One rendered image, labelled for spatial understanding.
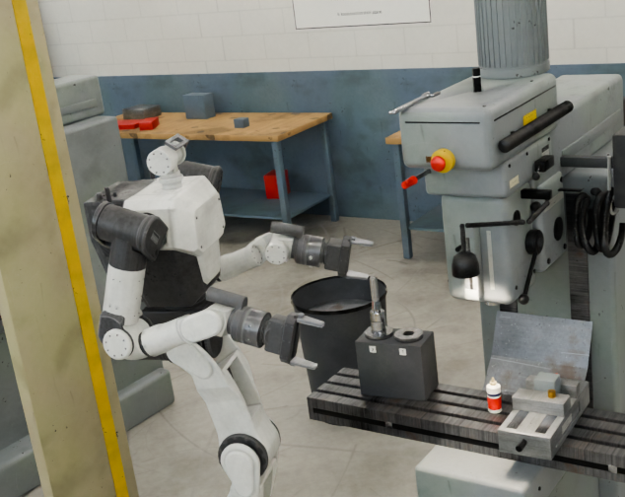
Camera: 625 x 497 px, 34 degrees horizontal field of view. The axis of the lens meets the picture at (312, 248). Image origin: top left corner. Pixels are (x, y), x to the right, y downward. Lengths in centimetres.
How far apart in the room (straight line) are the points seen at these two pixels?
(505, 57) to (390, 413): 111
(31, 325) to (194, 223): 142
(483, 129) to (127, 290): 95
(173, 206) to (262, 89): 597
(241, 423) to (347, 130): 548
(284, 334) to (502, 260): 72
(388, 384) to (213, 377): 69
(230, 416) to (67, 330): 132
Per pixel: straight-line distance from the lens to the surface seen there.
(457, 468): 299
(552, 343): 331
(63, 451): 408
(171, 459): 502
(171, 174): 262
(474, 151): 257
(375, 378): 321
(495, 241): 277
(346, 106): 804
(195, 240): 256
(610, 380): 335
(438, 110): 259
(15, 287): 379
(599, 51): 712
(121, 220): 245
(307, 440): 497
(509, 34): 288
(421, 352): 311
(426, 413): 312
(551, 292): 329
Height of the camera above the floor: 240
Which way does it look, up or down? 18 degrees down
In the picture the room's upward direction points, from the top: 7 degrees counter-clockwise
